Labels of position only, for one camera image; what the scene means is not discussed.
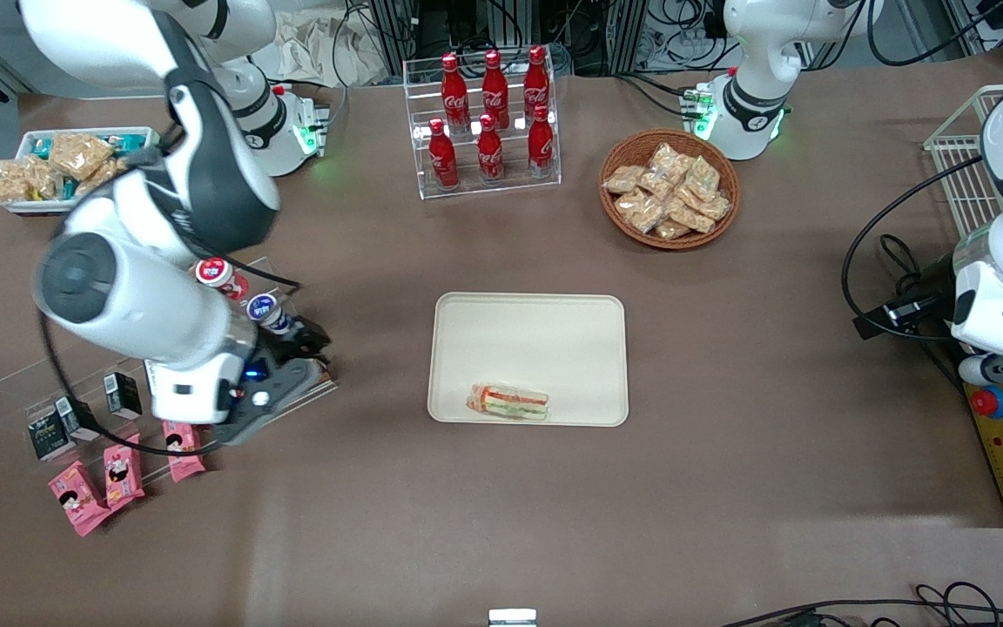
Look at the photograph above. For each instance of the round wicker basket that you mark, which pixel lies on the round wicker basket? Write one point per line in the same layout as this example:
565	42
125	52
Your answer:
615	152

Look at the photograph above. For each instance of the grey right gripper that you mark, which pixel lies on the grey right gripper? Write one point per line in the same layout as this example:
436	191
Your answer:
282	347

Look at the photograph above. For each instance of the beige cracker snack bag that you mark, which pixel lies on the beige cracker snack bag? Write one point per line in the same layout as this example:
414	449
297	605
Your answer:
42	178
79	153
101	177
12	181

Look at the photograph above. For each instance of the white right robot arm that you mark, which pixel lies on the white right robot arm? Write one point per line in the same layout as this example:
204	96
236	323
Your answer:
144	305

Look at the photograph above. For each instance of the black small carton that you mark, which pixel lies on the black small carton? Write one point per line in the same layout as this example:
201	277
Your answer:
79	420
49	437
124	396

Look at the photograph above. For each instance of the clear bag of biscuits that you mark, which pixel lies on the clear bag of biscuits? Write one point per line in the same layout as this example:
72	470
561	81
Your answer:
715	207
669	161
702	177
672	229
623	180
695	218
641	212

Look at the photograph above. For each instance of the aluminium equipment rack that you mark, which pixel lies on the aluminium equipment rack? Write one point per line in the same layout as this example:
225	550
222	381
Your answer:
432	26

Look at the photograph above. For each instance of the silver metal bracket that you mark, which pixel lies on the silver metal bracket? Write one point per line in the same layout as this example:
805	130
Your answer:
512	618

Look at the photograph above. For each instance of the blue lid yogurt cup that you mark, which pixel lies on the blue lid yogurt cup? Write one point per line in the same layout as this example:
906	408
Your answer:
266	311

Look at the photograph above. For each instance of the white plastic bin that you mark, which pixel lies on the white plastic bin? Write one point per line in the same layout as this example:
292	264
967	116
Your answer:
31	207

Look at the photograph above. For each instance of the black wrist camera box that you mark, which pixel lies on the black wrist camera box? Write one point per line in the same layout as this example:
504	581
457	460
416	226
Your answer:
906	311

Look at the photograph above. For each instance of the triangle sandwich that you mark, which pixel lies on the triangle sandwich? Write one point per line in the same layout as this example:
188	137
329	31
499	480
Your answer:
508	401

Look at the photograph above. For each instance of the red lid yogurt cup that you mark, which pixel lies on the red lid yogurt cup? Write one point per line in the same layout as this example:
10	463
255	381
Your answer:
216	273

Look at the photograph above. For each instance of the teal snack packet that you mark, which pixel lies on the teal snack packet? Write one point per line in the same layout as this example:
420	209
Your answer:
129	139

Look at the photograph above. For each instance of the clear acrylic bottle rack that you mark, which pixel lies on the clear acrylic bottle rack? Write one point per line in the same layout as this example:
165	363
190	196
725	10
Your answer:
419	131

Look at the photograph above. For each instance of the beige plastic tray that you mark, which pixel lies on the beige plastic tray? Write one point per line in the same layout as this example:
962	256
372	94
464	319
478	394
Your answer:
528	340

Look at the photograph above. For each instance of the pink snack packet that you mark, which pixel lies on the pink snack packet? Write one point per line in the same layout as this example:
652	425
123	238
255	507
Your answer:
79	501
184	457
123	475

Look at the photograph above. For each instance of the crumpled white cloth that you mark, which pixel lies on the crumpled white cloth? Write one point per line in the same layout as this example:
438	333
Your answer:
319	48

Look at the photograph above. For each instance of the red cola bottle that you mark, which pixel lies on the red cola bottle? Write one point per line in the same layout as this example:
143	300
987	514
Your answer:
490	152
541	142
454	83
494	80
536	77
442	157

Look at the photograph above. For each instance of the clear acrylic tiered stand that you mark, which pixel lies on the clear acrylic tiered stand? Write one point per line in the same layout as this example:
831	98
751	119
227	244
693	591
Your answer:
14	392

